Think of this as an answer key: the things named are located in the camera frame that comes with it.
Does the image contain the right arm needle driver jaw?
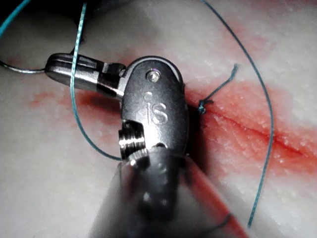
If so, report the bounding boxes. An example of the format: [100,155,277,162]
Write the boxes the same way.
[45,66,124,97]
[46,53,127,76]

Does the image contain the right arm needle driver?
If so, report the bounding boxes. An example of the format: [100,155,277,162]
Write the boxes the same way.
[117,55,190,168]

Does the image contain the curved steel needle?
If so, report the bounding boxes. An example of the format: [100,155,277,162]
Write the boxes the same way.
[0,59,48,74]

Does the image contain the blue stitching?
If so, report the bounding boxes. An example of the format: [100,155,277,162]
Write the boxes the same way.
[197,63,240,116]

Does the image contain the tissue pad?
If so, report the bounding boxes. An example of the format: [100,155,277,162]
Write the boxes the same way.
[0,0,317,238]

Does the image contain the blue thread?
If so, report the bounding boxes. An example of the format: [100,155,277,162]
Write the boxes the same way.
[0,0,274,228]

